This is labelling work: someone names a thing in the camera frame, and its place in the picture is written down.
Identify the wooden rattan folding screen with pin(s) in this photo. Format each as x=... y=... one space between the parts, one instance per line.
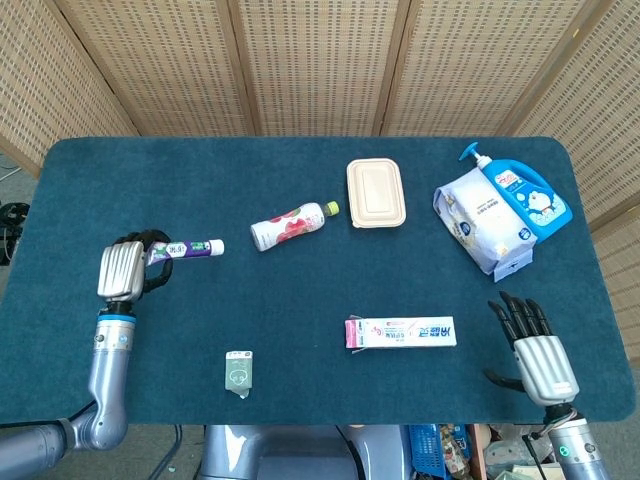
x=320 y=65

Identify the grey blue robot torso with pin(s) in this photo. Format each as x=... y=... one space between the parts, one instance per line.
x=300 y=455

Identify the blue pump detergent bottle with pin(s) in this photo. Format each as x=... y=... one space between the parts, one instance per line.
x=530 y=200

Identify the white blue flour bag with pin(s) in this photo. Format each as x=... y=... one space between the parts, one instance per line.
x=480 y=220

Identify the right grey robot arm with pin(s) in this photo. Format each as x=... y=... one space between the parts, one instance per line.
x=580 y=450

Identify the beige lidded food container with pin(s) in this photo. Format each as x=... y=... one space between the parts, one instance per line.
x=375 y=192

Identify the teal table cloth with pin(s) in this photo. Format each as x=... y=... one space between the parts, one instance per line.
x=300 y=290

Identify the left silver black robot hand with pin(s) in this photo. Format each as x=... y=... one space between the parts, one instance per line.
x=120 y=270

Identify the white pink toothpaste box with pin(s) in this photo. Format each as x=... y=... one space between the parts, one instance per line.
x=405 y=332

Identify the blue plastic basket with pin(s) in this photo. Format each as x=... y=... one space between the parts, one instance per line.
x=425 y=450

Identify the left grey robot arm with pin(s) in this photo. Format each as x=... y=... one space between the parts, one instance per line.
x=107 y=370

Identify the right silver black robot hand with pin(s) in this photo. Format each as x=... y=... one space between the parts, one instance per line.
x=545 y=367

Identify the green pocket tissue pack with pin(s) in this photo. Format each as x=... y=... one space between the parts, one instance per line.
x=237 y=372

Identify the purple white toothpaste tube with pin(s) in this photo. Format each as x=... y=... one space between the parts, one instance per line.
x=190 y=250

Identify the peach drink bottle green cap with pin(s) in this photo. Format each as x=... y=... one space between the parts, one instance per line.
x=285 y=227

